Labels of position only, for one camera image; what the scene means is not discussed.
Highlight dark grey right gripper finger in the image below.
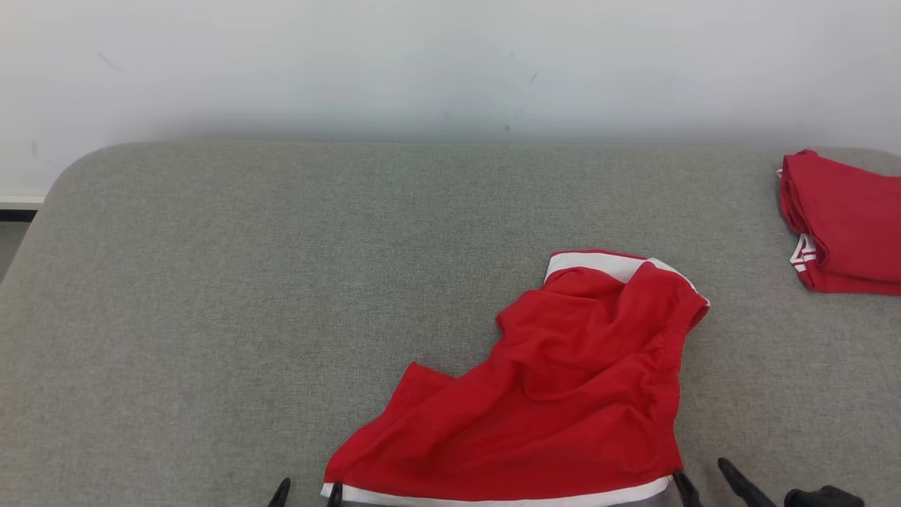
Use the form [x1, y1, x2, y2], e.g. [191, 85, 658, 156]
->
[672, 470, 704, 507]
[717, 457, 779, 507]

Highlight red shorts with white band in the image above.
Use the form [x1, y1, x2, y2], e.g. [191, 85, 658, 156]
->
[320, 249, 711, 507]

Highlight grey fabric sofa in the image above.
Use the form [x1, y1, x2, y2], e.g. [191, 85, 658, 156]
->
[0, 140, 901, 507]

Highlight white black wall baseboard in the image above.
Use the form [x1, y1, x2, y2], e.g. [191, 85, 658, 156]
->
[0, 195, 47, 223]

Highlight red Bulls basketball jersey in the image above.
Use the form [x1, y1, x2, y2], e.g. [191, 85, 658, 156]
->
[776, 149, 901, 296]

